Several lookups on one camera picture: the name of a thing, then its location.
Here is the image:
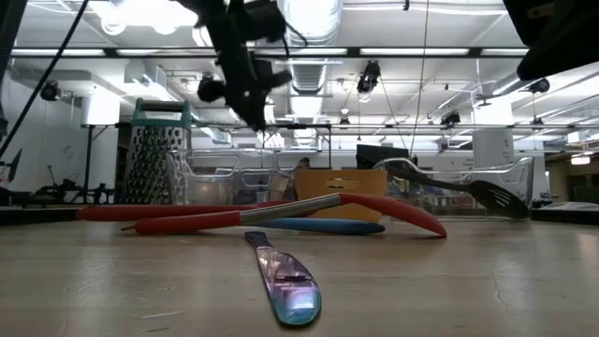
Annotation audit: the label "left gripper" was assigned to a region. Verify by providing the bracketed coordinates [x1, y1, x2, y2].
[197, 0, 294, 132]

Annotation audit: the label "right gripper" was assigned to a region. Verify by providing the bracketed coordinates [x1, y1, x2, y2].
[503, 0, 599, 81]

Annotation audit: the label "black slotted turner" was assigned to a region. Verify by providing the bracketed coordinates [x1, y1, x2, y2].
[387, 166, 531, 220]

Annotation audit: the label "clear plastic bin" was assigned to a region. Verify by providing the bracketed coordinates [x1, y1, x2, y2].
[166, 149, 294, 207]
[373, 155, 534, 220]

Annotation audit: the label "teal steel box grater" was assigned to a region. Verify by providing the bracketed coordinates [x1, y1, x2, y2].
[122, 97, 193, 206]

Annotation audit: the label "white pillar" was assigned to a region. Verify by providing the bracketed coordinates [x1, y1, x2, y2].
[472, 128, 515, 168]

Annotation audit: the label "black background monitor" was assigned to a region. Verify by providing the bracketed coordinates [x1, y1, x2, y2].
[356, 143, 410, 170]

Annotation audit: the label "blue silicone spoon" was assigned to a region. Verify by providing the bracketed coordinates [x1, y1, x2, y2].
[256, 217, 386, 236]

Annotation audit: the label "red silicone tongs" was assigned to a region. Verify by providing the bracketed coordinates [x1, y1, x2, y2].
[121, 192, 448, 238]

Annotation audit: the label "black background machinery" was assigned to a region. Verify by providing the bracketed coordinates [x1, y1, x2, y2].
[35, 180, 116, 207]

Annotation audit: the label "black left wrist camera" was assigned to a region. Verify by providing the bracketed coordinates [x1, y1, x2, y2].
[242, 0, 287, 44]

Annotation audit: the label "silver ventilation duct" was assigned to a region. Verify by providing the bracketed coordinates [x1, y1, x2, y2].
[285, 0, 343, 46]

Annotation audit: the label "hanging black cable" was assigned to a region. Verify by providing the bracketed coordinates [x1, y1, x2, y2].
[408, 0, 430, 156]

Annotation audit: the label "black background post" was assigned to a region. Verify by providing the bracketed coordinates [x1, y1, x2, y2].
[83, 125, 95, 205]

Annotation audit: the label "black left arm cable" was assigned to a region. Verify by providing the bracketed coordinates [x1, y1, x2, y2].
[0, 0, 91, 158]

